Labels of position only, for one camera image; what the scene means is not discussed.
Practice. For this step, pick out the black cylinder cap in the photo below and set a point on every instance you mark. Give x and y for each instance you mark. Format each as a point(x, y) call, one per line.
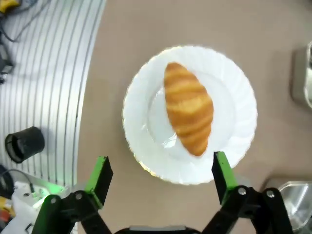
point(26, 143)

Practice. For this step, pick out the yellow object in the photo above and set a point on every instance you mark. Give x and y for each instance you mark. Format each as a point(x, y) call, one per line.
point(7, 5)

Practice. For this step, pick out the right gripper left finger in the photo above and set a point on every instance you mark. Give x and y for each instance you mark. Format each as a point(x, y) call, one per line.
point(97, 185)

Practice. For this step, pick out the steel rectangular container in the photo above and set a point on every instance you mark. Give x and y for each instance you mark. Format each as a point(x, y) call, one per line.
point(304, 92)
point(299, 202)

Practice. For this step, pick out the white device with green light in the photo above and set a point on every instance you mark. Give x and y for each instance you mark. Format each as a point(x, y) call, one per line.
point(22, 209)

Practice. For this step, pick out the slotted aluminium base plate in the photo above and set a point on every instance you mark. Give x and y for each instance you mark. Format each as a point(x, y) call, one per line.
point(48, 73)

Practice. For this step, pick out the golden croissant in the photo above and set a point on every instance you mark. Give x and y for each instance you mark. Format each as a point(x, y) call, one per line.
point(187, 104)

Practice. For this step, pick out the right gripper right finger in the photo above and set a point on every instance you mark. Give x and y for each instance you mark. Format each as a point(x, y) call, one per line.
point(225, 185)

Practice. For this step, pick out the white scalloped plate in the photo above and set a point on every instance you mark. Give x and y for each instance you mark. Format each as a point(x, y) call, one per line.
point(231, 97)

